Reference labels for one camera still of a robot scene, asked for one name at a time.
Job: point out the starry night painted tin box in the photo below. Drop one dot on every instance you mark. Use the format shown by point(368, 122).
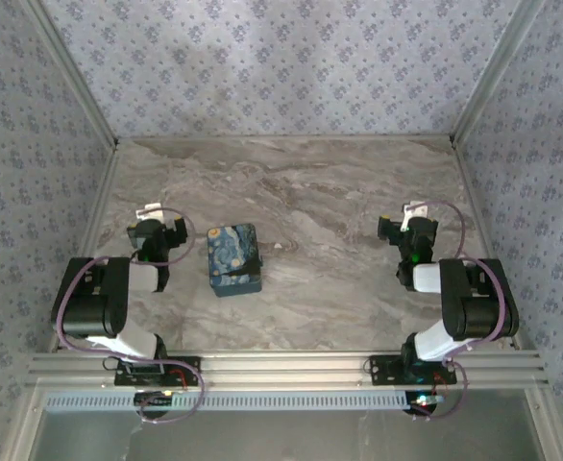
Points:
point(233, 259)

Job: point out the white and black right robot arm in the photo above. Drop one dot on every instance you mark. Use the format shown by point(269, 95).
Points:
point(473, 307)

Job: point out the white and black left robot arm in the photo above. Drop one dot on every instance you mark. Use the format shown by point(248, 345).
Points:
point(89, 307)

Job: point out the black control board with LED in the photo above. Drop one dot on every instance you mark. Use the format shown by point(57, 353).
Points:
point(154, 399)
point(423, 402)

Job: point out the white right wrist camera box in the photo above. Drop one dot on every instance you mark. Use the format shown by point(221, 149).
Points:
point(416, 210)

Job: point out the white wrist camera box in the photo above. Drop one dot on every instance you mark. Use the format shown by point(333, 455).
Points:
point(149, 211)
point(416, 210)

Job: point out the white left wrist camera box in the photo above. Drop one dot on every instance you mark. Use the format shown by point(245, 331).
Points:
point(149, 211)

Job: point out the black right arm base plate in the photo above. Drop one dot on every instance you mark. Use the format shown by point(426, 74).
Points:
point(387, 372)

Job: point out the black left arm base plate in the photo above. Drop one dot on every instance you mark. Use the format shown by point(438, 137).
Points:
point(185, 372)

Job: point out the aluminium mounting rail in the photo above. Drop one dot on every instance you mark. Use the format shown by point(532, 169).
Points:
point(281, 367)

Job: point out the aluminium frame post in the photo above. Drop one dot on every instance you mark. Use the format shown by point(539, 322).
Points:
point(70, 67)
point(497, 67)

